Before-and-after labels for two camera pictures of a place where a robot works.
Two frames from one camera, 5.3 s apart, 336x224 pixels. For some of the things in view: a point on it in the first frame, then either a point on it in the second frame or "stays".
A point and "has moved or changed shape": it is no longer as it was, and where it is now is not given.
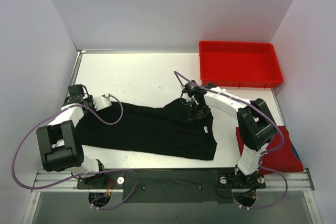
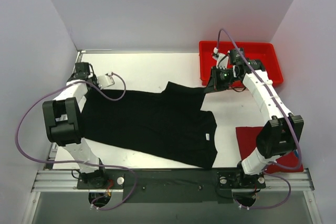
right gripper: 198,112 -> 214,80
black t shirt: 166,131 has moved or changed shape
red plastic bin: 232,63 stays
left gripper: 87,104 -> 92,85
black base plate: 172,186 stays
